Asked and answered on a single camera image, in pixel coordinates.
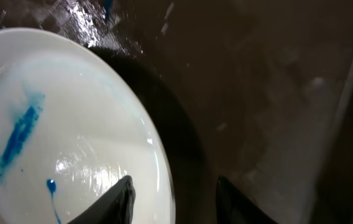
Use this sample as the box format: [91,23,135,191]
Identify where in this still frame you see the dark brown serving tray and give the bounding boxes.
[0,0,353,223]

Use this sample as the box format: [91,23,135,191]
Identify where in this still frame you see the white plate two blue marks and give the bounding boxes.
[0,28,176,223]

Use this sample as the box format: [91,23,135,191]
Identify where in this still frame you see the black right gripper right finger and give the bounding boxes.
[216,176,277,224]

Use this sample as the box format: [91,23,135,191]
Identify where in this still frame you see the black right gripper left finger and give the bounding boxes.
[68,175,135,224]

